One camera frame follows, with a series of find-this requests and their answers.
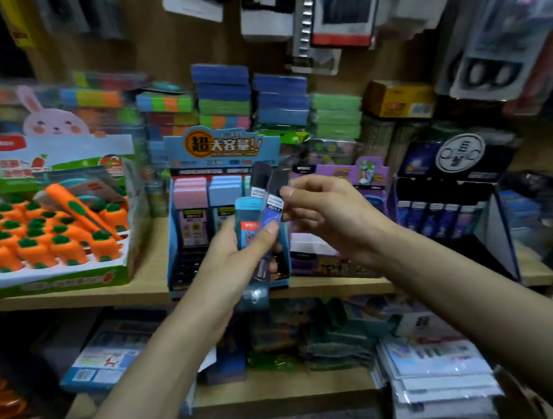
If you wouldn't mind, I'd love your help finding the heap of green teal packs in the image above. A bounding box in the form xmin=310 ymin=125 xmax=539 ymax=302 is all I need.
xmin=242 ymin=291 xmax=375 ymax=380

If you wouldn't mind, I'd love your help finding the wooden shelf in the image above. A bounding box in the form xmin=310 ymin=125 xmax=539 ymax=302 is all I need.
xmin=0 ymin=0 xmax=553 ymax=419

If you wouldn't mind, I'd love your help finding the person's left hand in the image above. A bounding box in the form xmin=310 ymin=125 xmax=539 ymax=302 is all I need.
xmin=174 ymin=218 xmax=291 ymax=323

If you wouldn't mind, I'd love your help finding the black red hanging package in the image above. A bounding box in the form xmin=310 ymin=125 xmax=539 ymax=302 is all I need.
xmin=307 ymin=0 xmax=398 ymax=55

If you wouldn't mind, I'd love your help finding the orange carrot pen display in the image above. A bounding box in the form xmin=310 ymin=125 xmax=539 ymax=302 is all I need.
xmin=0 ymin=72 xmax=161 ymax=301

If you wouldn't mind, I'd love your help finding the black and white display box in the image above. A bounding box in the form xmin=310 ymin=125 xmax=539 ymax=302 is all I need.
xmin=383 ymin=126 xmax=523 ymax=293

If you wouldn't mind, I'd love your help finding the purple display box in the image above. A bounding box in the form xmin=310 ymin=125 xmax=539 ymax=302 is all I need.
xmin=279 ymin=152 xmax=405 ymax=288

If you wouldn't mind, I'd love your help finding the stack of multicoloured packets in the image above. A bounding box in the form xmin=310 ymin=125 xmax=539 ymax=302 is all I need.
xmin=0 ymin=58 xmax=199 ymax=150

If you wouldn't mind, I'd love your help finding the stack of blue packets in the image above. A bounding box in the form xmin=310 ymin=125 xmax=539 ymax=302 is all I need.
xmin=190 ymin=51 xmax=315 ymax=139

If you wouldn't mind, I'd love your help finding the person's right forearm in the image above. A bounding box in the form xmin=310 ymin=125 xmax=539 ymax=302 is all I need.
xmin=363 ymin=205 xmax=553 ymax=419

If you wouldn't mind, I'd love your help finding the person's right hand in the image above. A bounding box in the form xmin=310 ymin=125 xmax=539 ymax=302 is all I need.
xmin=277 ymin=164 xmax=398 ymax=276

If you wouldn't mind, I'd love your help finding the person's left forearm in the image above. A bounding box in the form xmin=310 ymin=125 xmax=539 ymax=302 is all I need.
xmin=40 ymin=292 xmax=247 ymax=419

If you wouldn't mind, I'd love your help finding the hanging white blister package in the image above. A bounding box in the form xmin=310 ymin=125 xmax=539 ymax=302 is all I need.
xmin=436 ymin=0 xmax=553 ymax=109

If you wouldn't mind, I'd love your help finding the blue display box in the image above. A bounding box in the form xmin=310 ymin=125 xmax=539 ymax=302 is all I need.
xmin=151 ymin=117 xmax=299 ymax=302

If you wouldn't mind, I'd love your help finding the stack of white packets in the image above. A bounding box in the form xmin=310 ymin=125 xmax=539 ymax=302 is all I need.
xmin=371 ymin=325 xmax=508 ymax=419

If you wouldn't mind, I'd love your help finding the stack of green packets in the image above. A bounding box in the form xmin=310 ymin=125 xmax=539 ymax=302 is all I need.
xmin=308 ymin=88 xmax=367 ymax=146

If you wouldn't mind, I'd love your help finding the yellow carton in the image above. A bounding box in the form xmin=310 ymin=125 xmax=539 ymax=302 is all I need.
xmin=362 ymin=72 xmax=439 ymax=126

